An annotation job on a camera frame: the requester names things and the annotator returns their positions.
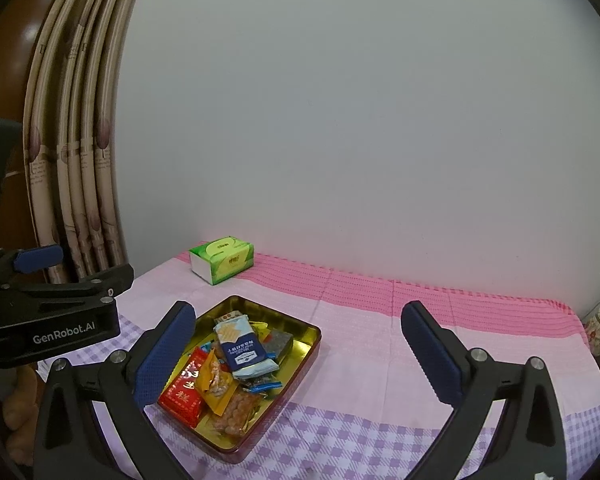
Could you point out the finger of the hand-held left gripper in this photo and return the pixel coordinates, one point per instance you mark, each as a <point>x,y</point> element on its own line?
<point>115,277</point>
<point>37,257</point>

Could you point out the green tissue box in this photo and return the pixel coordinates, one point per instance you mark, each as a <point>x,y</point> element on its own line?
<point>225,257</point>

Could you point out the orange yellow snack packet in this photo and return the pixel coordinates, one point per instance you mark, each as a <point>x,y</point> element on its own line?
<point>217,382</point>

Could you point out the blue cracker packet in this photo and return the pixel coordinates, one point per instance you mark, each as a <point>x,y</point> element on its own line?
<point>242,347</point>

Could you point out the yellow candy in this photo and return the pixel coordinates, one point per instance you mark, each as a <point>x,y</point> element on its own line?
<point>260,329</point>

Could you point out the blue candy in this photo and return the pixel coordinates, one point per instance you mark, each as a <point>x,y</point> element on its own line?
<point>262,385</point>

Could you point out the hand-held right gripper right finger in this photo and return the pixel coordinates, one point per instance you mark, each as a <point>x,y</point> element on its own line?
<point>430,350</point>

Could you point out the clear pastry packet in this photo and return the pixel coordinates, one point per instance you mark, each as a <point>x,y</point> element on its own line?
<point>235,412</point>

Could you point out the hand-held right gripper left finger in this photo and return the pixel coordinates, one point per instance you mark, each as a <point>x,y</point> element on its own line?
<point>165,355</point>

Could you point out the maroon and gold tin box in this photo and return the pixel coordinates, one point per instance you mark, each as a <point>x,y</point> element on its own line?
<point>302,342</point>

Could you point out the beige patterned curtain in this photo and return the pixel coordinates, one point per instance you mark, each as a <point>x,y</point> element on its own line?
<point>80,160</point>

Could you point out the red snack packet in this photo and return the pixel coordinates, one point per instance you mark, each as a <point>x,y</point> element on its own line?
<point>182,392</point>

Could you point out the dark green red-label cake packet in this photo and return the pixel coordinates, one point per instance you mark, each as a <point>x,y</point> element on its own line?
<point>281,342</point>

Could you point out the brown wooden furniture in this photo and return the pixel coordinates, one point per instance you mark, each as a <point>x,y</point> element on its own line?
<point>15,60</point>

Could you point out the pink and purple checked tablecloth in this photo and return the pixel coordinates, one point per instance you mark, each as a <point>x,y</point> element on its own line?
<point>380,360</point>

